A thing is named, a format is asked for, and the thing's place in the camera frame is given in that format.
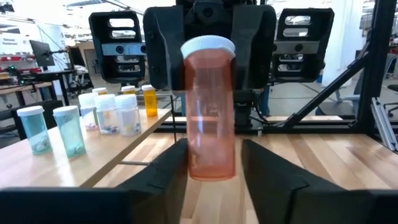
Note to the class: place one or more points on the black office chair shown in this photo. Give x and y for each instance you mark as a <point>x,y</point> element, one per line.
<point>392,99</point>

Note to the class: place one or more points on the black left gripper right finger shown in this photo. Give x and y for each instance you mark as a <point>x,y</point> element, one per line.
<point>270,186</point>

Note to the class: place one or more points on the silver aluminium rail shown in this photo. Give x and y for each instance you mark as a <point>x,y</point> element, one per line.
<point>384,123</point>

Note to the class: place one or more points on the orange medicine bottle white cap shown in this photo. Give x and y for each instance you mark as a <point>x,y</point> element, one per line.
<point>150,104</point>
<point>128,89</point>
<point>99,90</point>

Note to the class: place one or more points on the black monitor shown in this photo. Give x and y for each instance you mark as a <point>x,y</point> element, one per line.
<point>42,53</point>

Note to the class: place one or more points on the black workshop table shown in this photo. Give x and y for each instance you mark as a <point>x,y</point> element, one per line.
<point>46,76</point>

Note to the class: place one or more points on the black aluminium table frame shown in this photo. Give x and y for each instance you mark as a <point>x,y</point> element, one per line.
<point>377,62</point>

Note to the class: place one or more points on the clear medicine bottle white cap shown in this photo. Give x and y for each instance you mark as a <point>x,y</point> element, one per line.
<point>107,118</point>
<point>88,115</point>
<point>128,119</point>

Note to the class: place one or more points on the wooden workbench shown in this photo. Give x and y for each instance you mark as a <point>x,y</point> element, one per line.
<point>25,87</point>

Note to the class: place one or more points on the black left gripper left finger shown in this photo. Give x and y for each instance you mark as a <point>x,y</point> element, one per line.
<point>161,189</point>

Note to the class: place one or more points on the pink medicine bottle white cap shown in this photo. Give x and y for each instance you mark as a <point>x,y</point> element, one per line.
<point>210,124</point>

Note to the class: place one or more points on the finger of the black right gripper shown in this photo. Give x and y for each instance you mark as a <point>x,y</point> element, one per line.
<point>253,46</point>
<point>163,46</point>

